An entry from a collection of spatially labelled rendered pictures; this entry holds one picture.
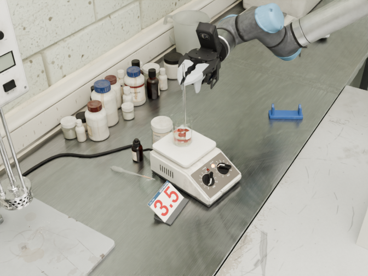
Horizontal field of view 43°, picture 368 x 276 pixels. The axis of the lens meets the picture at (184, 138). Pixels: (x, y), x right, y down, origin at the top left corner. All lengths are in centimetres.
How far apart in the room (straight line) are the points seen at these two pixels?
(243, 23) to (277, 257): 61
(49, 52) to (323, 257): 89
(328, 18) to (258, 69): 44
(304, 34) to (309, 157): 33
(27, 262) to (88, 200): 21
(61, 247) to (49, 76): 54
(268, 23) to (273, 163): 36
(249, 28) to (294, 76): 43
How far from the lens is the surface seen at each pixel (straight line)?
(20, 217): 115
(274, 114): 142
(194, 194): 112
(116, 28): 156
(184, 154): 112
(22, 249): 108
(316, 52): 182
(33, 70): 134
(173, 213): 110
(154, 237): 106
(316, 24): 131
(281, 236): 107
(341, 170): 127
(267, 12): 124
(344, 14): 130
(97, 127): 130
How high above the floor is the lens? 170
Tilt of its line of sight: 38 degrees down
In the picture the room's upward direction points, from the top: 1 degrees counter-clockwise
